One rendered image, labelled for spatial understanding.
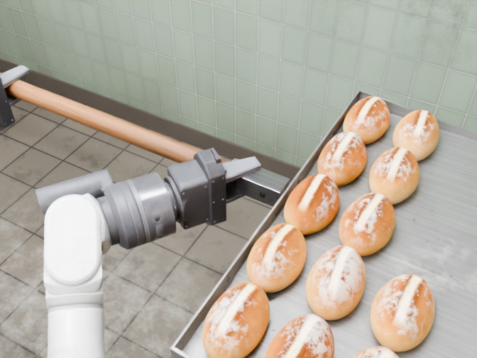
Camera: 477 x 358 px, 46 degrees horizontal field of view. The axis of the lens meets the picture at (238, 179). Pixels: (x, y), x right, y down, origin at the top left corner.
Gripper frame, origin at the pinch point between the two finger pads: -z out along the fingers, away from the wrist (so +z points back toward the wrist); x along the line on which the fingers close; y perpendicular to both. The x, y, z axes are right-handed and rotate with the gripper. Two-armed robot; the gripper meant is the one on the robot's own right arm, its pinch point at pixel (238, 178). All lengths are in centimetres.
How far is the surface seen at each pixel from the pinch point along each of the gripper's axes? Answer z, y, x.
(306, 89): -77, 101, -70
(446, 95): -106, 60, -55
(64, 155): 13, 164, -121
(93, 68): -13, 191, -96
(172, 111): -39, 154, -105
